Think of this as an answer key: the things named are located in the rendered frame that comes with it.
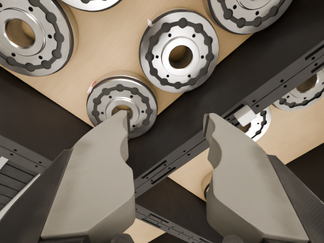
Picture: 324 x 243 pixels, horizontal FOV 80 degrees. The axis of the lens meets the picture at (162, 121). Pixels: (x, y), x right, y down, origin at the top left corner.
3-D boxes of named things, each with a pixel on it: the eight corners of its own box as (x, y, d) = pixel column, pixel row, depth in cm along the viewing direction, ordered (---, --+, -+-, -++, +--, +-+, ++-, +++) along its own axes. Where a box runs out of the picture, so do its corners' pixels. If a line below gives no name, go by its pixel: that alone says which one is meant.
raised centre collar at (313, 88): (317, 57, 27) (320, 59, 26) (325, 83, 29) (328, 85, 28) (282, 79, 28) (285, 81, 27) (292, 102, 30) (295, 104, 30)
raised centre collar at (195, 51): (182, 26, 23) (183, 27, 22) (206, 56, 25) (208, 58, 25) (152, 56, 24) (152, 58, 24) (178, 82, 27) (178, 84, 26)
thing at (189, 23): (184, -12, 21) (185, -12, 21) (232, 55, 26) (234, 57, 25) (123, 55, 24) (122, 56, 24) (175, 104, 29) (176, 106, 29)
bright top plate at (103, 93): (117, 61, 25) (117, 63, 24) (170, 108, 29) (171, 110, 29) (73, 112, 28) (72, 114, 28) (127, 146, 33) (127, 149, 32)
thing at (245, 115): (246, 103, 21) (251, 109, 20) (252, 111, 22) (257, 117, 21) (232, 114, 22) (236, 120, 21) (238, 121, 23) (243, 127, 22)
